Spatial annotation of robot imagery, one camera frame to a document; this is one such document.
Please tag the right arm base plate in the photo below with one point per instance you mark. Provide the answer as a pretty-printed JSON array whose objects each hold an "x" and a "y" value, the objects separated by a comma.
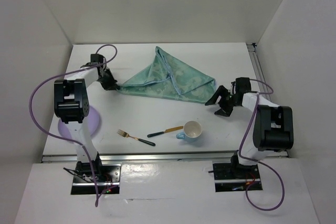
[{"x": 226, "y": 180}]

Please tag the gold knife black handle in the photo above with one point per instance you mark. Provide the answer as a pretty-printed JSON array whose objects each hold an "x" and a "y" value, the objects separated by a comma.
[{"x": 165, "y": 131}]

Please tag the gold fork black handle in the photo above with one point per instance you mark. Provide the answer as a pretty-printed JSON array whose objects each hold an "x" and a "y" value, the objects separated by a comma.
[{"x": 127, "y": 135}]

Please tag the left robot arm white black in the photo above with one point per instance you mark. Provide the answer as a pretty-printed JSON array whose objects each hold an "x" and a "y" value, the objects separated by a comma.
[{"x": 71, "y": 106}]

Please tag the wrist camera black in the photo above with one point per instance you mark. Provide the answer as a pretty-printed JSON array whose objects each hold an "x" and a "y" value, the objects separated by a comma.
[
  {"x": 97, "y": 58},
  {"x": 242, "y": 85}
]

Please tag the purple plastic plate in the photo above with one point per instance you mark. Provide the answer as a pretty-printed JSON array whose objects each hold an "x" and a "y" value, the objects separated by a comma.
[{"x": 93, "y": 120}]

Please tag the aluminium rail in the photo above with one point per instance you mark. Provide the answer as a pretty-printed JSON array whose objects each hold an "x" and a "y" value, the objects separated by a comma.
[
  {"x": 155, "y": 157},
  {"x": 263, "y": 84}
]

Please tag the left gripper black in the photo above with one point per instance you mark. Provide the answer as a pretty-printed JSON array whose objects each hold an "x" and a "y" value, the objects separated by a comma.
[{"x": 111, "y": 85}]

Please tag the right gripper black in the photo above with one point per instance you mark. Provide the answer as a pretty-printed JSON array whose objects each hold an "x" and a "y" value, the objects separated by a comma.
[{"x": 225, "y": 110}]

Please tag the front aluminium rail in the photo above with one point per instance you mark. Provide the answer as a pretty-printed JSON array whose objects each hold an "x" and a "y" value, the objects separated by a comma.
[{"x": 155, "y": 157}]

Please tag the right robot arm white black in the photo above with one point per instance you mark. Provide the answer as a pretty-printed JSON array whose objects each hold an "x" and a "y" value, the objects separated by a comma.
[{"x": 269, "y": 130}]

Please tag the right side aluminium rail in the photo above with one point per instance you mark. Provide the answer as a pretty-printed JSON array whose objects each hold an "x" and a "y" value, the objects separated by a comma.
[{"x": 263, "y": 84}]

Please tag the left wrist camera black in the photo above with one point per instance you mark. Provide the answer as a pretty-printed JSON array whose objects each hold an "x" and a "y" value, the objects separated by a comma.
[{"x": 97, "y": 58}]

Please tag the light blue mug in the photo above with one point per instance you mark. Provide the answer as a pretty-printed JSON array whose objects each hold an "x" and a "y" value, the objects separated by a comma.
[{"x": 191, "y": 131}]

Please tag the green patterned cloth placemat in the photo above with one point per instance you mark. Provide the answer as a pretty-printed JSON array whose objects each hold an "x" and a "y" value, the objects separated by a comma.
[{"x": 170, "y": 78}]

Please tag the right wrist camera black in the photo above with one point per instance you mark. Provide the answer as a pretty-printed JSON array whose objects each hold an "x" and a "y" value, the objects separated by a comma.
[{"x": 242, "y": 85}]

